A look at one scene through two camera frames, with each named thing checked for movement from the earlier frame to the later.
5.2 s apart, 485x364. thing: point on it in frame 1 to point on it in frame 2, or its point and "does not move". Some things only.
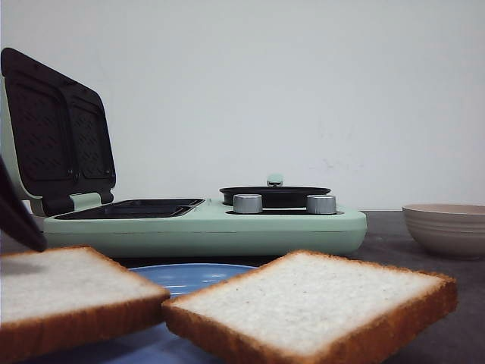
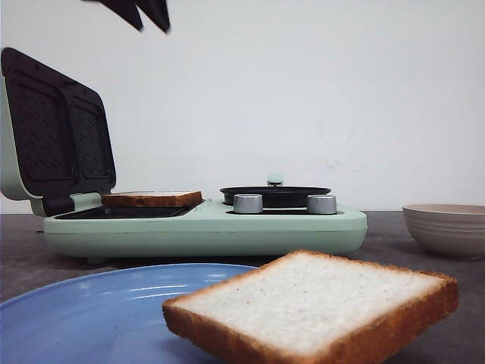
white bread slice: x=307 y=307 does not move
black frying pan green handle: x=274 y=195 does not move
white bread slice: x=61 y=298 to x=152 y=199
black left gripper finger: x=16 y=221 to x=157 y=10
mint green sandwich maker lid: x=56 y=135 does not move
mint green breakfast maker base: x=199 y=230 does not move
